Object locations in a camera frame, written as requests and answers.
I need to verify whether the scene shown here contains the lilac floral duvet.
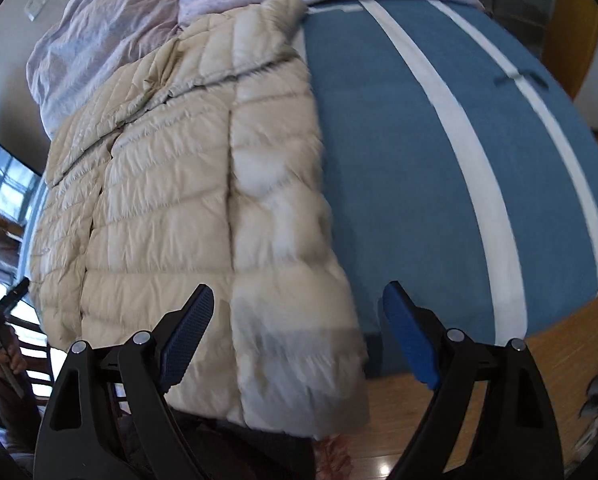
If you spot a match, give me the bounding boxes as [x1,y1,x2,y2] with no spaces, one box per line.
[26,0,486,136]

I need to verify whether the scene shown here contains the window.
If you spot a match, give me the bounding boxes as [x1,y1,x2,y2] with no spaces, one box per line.
[0,127,43,223]

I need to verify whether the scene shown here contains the dark wooden chair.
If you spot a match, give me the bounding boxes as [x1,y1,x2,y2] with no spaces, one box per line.
[4,310,130,413]

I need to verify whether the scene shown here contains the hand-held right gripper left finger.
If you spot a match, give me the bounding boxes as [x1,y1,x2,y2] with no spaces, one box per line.
[34,284,215,480]

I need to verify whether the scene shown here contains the person's left forearm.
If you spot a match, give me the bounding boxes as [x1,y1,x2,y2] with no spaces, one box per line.
[0,377,44,448]

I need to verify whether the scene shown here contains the blue bed sheet white stripes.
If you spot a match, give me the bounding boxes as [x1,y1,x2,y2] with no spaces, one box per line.
[299,0,598,380]

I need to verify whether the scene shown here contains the person's left hand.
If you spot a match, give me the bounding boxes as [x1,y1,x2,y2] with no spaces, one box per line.
[0,325,26,387]

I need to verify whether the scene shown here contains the person's dark pants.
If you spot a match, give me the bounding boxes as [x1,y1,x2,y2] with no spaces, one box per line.
[124,407,316,480]

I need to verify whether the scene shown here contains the cream quilted down jacket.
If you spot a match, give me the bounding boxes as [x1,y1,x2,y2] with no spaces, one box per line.
[29,0,371,435]

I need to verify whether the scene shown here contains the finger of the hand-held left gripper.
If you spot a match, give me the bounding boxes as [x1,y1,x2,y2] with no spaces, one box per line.
[0,279,31,322]

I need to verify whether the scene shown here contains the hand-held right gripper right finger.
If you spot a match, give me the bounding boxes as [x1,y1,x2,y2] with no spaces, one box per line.
[382,281,565,480]

